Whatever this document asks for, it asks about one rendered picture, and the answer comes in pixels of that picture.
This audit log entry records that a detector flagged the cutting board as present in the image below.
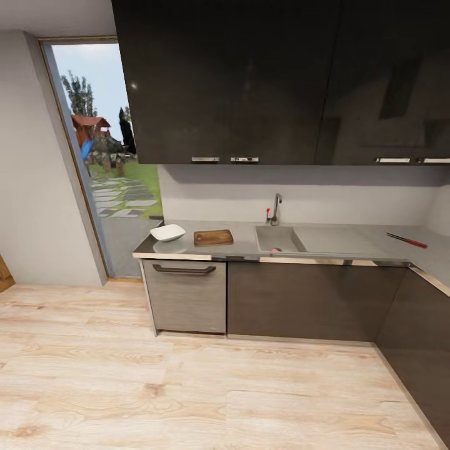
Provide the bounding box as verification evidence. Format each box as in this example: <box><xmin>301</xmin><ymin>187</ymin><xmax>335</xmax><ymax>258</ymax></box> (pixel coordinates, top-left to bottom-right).
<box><xmin>194</xmin><ymin>229</ymin><xmax>234</xmax><ymax>245</ymax></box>

